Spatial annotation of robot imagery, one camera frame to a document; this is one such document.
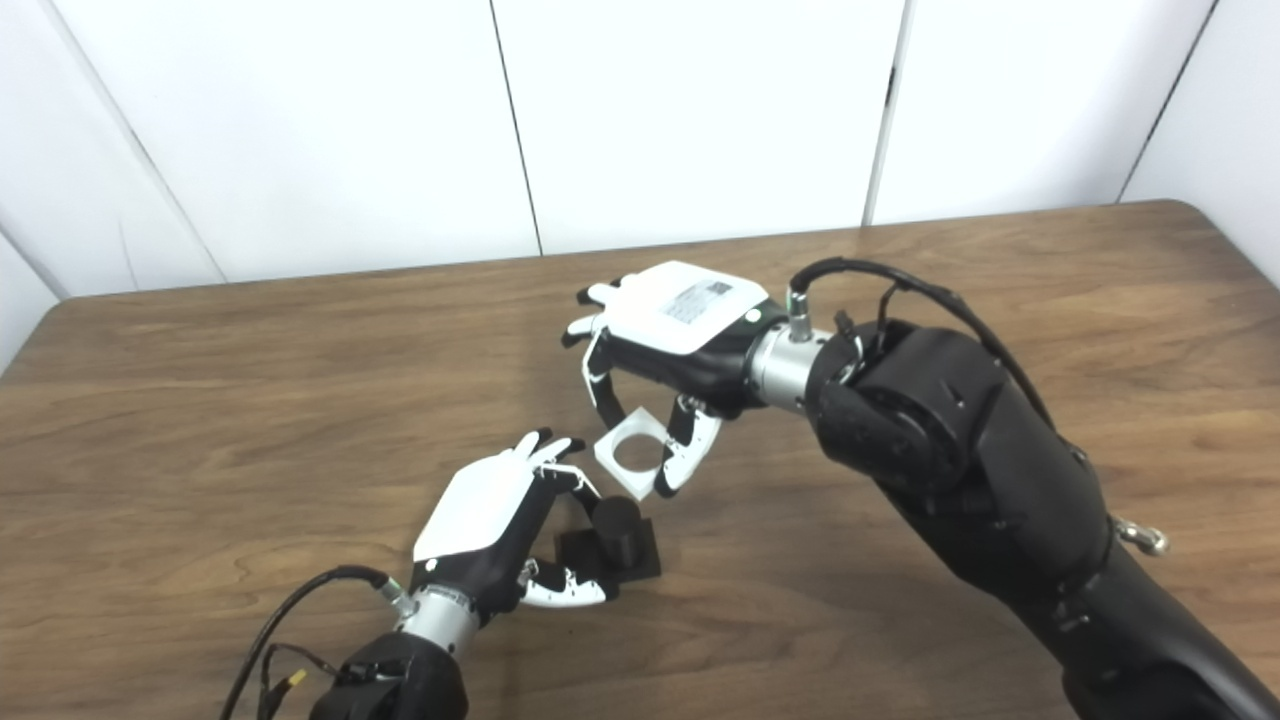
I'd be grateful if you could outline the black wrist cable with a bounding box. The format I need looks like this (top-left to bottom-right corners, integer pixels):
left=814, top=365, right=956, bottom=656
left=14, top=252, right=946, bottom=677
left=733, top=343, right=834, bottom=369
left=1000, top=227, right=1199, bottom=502
left=220, top=565, right=413, bottom=720
left=787, top=257, right=1056, bottom=431

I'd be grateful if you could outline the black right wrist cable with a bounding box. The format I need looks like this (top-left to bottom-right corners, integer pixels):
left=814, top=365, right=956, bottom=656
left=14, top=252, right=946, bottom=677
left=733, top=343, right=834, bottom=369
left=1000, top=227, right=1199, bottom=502
left=787, top=257, right=1056, bottom=431

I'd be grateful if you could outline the thin yellow-tipped wire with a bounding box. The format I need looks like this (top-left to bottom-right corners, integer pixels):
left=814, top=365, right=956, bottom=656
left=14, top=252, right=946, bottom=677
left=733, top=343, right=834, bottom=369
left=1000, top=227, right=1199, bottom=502
left=258, top=643, right=341, bottom=719

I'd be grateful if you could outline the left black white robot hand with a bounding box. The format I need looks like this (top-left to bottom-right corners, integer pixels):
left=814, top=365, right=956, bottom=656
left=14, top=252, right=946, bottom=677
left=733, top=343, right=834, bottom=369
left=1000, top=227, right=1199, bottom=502
left=412, top=428, right=616, bottom=629

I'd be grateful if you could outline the white square piece with hole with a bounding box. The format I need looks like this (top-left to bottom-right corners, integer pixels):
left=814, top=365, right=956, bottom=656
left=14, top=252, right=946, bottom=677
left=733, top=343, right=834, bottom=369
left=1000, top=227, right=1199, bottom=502
left=594, top=403, right=673, bottom=501

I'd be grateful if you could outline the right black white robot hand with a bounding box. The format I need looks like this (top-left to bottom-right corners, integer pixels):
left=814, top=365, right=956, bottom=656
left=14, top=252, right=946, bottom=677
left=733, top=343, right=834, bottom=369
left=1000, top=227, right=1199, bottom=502
left=561, top=260, right=791, bottom=499

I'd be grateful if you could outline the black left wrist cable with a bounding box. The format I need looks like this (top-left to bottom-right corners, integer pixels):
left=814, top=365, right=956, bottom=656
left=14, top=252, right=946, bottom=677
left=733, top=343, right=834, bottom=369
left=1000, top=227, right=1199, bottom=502
left=220, top=565, right=413, bottom=720

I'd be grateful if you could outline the silver metal clip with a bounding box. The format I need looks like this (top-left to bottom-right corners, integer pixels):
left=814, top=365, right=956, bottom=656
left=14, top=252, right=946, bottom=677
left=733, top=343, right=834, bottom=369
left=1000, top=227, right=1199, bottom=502
left=1113, top=517, right=1169, bottom=557

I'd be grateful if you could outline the thin black wire loop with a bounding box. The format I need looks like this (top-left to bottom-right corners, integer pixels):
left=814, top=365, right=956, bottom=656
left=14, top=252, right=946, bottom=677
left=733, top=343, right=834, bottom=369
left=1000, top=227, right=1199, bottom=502
left=835, top=285, right=906, bottom=346

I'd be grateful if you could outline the black peg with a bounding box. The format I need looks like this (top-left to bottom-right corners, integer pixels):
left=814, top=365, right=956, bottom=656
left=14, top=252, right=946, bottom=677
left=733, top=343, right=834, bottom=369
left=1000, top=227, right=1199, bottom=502
left=555, top=495, right=663, bottom=586

